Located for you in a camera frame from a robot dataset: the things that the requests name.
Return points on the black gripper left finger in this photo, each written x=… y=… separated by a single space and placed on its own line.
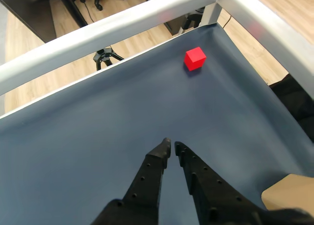
x=142 y=185

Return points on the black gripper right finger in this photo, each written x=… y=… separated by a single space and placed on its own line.
x=213 y=198

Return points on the red cube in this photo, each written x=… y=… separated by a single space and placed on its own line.
x=195 y=59

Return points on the beige box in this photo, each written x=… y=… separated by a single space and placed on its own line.
x=292 y=193

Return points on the dark blue-grey mat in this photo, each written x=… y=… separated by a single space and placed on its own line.
x=122 y=112

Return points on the black tripod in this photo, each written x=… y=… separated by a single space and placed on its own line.
x=104 y=57

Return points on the dark cabinet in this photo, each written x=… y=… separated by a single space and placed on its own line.
x=36 y=9

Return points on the white table frame rail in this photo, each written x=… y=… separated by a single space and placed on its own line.
x=110 y=29

